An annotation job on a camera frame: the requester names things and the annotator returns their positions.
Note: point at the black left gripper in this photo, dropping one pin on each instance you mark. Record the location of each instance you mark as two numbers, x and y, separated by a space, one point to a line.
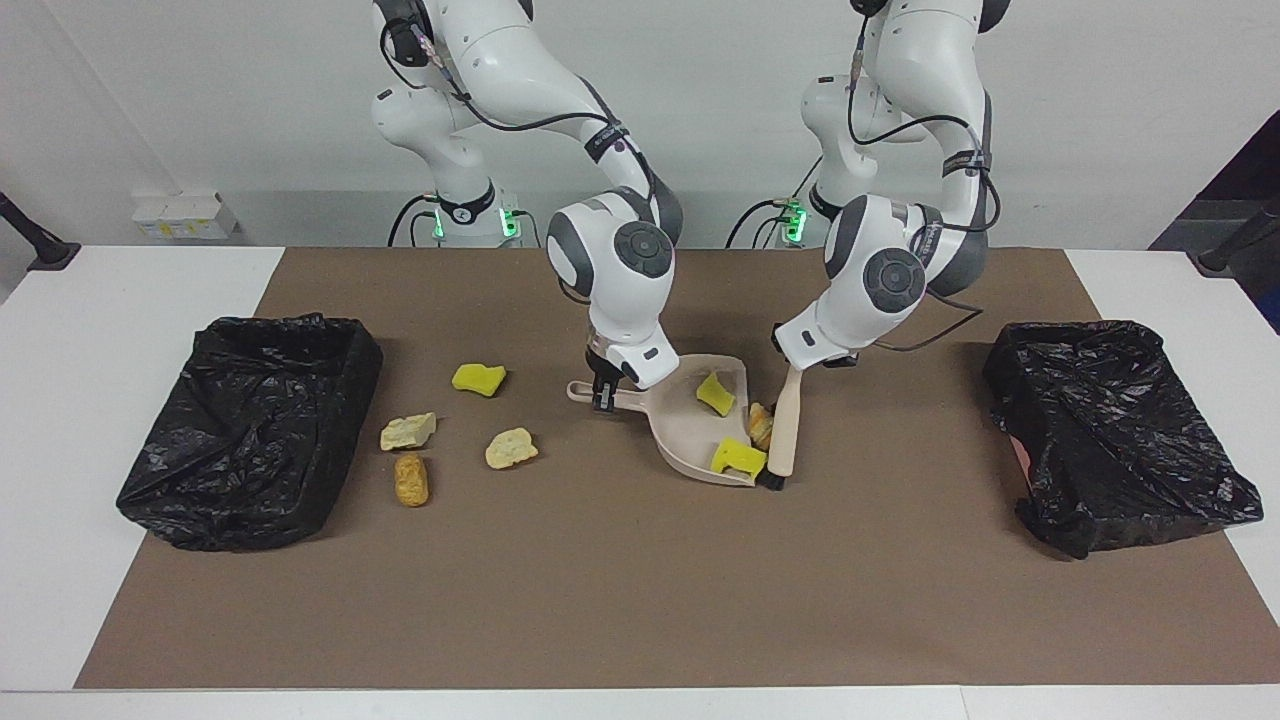
842 359

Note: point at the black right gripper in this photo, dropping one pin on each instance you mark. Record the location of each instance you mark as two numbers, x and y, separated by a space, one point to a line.
600 368

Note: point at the beige hand brush black bristles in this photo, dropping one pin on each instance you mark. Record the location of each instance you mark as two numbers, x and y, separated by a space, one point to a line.
785 430

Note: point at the beige plastic dustpan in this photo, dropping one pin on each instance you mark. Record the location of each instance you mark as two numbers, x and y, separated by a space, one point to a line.
690 440

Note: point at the round pale bread chunk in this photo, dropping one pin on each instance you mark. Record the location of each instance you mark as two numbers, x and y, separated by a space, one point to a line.
511 448

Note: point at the orange striped bread roll piece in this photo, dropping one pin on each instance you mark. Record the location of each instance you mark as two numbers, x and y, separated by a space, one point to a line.
760 425

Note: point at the wedge yellow sponge piece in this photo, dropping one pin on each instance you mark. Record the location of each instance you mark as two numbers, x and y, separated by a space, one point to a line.
715 393

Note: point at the blocky yellow sponge piece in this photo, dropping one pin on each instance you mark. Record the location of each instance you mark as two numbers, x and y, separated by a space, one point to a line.
478 379

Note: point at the notched yellow sponge piece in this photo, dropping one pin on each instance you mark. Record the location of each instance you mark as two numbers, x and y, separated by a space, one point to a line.
737 457

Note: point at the angular pale bread chunk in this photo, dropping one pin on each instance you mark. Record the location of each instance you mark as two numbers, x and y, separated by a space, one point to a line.
408 431

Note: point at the brown bread nugget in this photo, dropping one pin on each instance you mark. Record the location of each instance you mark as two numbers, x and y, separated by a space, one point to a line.
410 480

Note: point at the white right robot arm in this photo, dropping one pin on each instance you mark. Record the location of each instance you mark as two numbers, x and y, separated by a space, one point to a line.
620 290

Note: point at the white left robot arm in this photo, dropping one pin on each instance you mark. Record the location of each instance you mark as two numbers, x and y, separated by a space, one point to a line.
850 310

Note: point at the black-bagged pink bin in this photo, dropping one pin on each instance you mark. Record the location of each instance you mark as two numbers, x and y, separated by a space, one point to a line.
1110 430

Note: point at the large brown table mat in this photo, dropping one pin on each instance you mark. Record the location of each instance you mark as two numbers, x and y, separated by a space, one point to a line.
600 600

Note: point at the dark background equipment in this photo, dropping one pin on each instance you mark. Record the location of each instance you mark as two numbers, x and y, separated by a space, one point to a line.
1250 170

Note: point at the black camera stand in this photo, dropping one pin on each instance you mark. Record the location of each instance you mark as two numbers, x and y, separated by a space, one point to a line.
1235 245
35 245

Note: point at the white wall socket box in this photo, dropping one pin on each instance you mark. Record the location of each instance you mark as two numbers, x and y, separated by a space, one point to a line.
185 218

